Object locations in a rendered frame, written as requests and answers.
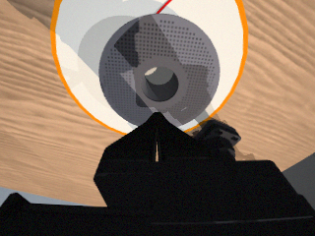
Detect orange painted ring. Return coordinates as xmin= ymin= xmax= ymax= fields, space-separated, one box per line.
xmin=50 ymin=0 xmax=249 ymax=135

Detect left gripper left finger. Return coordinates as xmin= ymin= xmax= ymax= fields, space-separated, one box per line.
xmin=100 ymin=112 xmax=158 ymax=161

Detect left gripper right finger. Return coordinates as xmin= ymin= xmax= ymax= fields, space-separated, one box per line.
xmin=157 ymin=112 xmax=214 ymax=161

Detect white flat circular area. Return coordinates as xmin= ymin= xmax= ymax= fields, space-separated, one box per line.
xmin=55 ymin=0 xmax=244 ymax=134

